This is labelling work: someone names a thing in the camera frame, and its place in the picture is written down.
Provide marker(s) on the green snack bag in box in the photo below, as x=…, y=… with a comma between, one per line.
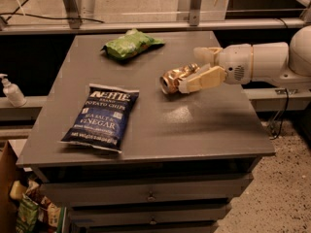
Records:
x=27, y=215

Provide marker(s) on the blue kettle chips bag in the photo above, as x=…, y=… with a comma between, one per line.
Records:
x=102, y=121

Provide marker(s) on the brown cardboard box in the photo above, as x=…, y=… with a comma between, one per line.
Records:
x=9, y=172

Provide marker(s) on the grey drawer cabinet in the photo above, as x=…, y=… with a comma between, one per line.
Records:
x=182, y=159

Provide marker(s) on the metal rail frame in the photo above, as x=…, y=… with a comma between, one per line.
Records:
x=103, y=16

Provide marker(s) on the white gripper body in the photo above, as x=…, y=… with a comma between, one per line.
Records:
x=233, y=64

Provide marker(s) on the green chips bag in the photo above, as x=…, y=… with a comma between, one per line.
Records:
x=132, y=43

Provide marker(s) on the white pump bottle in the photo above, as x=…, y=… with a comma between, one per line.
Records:
x=12, y=92

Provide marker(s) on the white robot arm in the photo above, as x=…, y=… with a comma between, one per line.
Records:
x=280, y=64

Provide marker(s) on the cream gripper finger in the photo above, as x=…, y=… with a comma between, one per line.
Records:
x=207, y=55
x=206, y=77

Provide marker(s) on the orange soda can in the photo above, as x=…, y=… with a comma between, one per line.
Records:
x=171, y=79

